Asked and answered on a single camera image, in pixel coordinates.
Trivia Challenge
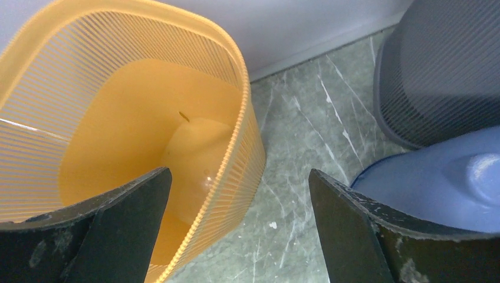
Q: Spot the blue plastic bin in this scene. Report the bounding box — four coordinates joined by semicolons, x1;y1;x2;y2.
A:
351;126;499;233

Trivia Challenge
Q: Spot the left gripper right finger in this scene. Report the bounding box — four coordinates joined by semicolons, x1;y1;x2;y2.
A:
308;169;499;282

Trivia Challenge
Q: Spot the grey mesh waste basket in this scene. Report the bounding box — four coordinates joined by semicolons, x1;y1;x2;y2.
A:
373;0;499;149

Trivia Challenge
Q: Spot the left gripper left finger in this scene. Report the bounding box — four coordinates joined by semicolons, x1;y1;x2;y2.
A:
1;167;172;282

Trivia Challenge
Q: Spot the yellow plastic bin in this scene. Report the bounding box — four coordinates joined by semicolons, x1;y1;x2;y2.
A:
1;1;265;282

